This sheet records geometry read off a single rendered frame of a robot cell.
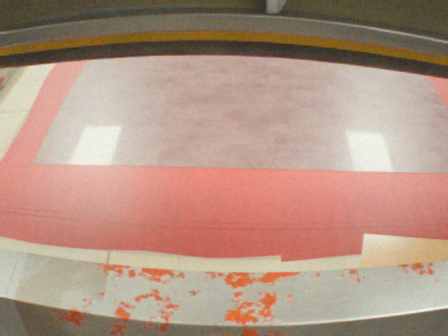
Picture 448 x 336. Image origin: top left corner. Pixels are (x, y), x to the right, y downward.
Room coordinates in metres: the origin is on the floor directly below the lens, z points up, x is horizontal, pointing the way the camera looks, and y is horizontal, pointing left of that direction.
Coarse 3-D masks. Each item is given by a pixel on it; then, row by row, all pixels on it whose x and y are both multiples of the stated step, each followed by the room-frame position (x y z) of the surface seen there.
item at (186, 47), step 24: (72, 48) 0.32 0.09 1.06; (96, 48) 0.32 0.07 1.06; (120, 48) 0.32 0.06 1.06; (144, 48) 0.32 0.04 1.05; (168, 48) 0.32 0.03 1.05; (192, 48) 0.32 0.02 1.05; (216, 48) 0.32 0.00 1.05; (240, 48) 0.32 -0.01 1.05; (264, 48) 0.32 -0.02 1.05; (288, 48) 0.32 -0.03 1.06; (312, 48) 0.32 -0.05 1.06; (408, 72) 0.32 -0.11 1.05; (432, 72) 0.32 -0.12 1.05
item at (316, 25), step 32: (0, 32) 0.30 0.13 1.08; (32, 32) 0.30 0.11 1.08; (64, 32) 0.30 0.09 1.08; (96, 32) 0.30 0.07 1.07; (128, 32) 0.30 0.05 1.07; (256, 32) 0.30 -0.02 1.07; (288, 32) 0.30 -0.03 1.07; (320, 32) 0.30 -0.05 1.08; (352, 32) 0.30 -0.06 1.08; (384, 32) 0.29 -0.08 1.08; (416, 32) 0.30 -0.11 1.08
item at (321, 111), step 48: (288, 96) 0.47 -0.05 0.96; (336, 96) 0.47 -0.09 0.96; (384, 96) 0.48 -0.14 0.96; (432, 96) 0.49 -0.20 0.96; (288, 144) 0.39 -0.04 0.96; (336, 144) 0.39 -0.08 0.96; (384, 144) 0.40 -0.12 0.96; (432, 144) 0.40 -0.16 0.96; (288, 192) 0.33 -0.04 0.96; (336, 192) 0.33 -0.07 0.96; (384, 192) 0.33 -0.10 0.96; (432, 192) 0.33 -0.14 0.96; (288, 240) 0.29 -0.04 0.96; (336, 240) 0.28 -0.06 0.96
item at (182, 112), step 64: (64, 64) 0.55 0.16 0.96; (128, 64) 0.54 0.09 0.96; (192, 64) 0.53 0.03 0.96; (256, 64) 0.53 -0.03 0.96; (64, 128) 0.41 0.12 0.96; (128, 128) 0.41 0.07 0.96; (192, 128) 0.41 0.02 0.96; (256, 128) 0.41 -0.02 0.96; (0, 192) 0.33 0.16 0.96; (64, 192) 0.33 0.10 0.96; (128, 192) 0.33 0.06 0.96; (192, 192) 0.33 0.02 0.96; (256, 192) 0.33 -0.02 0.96; (256, 256) 0.27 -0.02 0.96
